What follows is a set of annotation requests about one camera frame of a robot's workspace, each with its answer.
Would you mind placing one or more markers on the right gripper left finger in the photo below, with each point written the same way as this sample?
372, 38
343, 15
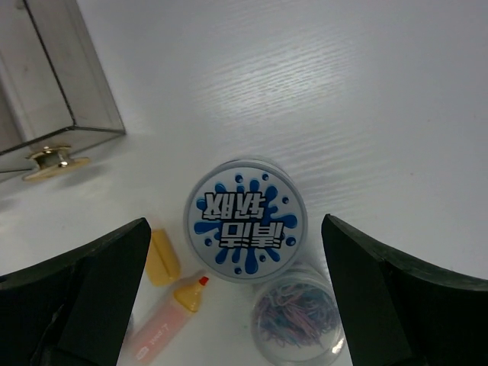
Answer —
74, 309

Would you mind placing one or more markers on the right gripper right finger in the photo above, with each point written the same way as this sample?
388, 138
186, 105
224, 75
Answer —
397, 309

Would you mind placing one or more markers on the yellow highlighter cap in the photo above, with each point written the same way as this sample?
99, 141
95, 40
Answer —
162, 264

